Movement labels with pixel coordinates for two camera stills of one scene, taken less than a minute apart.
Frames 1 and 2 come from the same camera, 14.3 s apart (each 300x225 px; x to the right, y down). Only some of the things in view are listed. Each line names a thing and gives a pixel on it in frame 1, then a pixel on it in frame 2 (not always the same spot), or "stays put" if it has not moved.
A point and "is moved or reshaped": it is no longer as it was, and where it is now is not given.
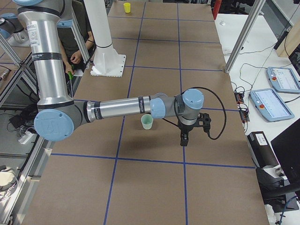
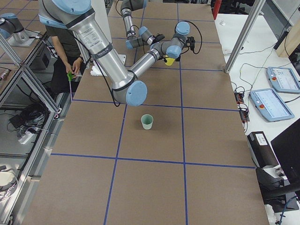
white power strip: x=25 y=138 stays put
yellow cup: x=127 y=7 is moved or reshaped
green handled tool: x=71 y=76 stays put
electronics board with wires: x=243 y=109 stays put
